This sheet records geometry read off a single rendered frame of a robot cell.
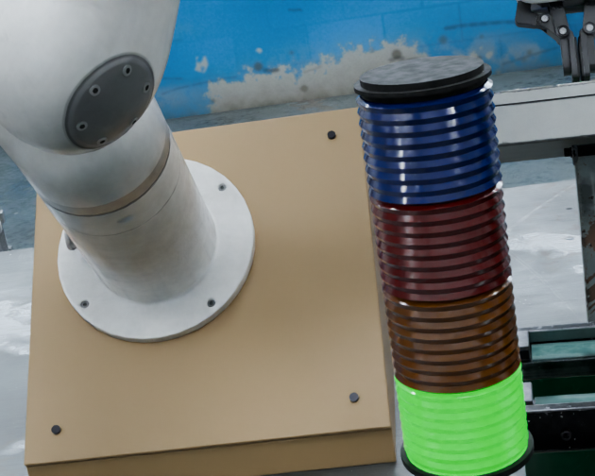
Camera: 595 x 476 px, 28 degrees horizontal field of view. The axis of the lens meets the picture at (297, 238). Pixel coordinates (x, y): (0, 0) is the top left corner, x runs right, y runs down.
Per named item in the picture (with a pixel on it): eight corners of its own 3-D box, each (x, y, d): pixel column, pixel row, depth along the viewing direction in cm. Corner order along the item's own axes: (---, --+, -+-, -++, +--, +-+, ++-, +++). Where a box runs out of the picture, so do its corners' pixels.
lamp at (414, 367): (519, 335, 58) (511, 249, 57) (522, 391, 53) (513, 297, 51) (399, 344, 59) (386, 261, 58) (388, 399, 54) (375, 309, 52)
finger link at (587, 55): (574, 6, 107) (582, 76, 106) (611, 1, 107) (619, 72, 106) (574, 17, 110) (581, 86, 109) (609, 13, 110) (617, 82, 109)
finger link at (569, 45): (537, 10, 108) (544, 80, 107) (572, 6, 107) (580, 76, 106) (537, 22, 111) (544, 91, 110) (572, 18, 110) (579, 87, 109)
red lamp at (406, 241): (511, 249, 57) (501, 160, 55) (513, 297, 51) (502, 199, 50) (386, 261, 58) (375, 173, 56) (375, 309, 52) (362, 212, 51)
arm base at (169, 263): (46, 343, 110) (-33, 258, 94) (75, 165, 118) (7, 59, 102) (247, 342, 107) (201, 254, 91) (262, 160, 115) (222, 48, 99)
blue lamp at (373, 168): (501, 160, 55) (492, 65, 54) (502, 199, 50) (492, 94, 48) (375, 173, 56) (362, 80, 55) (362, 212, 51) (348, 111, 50)
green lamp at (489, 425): (528, 416, 60) (519, 335, 58) (532, 480, 54) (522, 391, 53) (409, 424, 61) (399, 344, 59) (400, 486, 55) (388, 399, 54)
